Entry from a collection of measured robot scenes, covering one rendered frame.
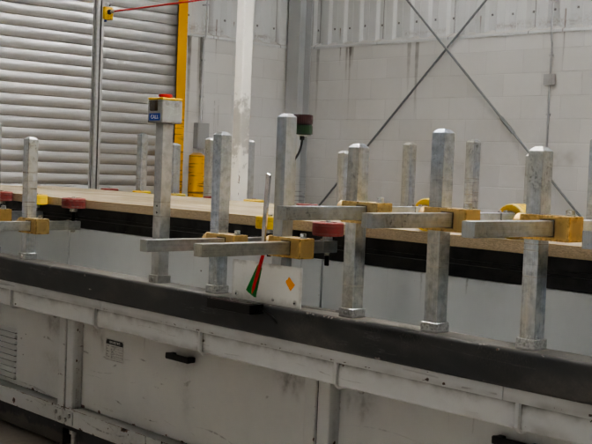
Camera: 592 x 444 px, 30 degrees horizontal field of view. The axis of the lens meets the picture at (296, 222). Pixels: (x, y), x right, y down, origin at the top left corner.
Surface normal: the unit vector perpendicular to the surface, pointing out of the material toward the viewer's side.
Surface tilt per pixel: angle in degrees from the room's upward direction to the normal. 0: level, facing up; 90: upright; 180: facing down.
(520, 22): 90
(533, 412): 90
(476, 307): 90
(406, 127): 90
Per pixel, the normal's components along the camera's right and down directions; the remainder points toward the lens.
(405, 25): -0.73, 0.00
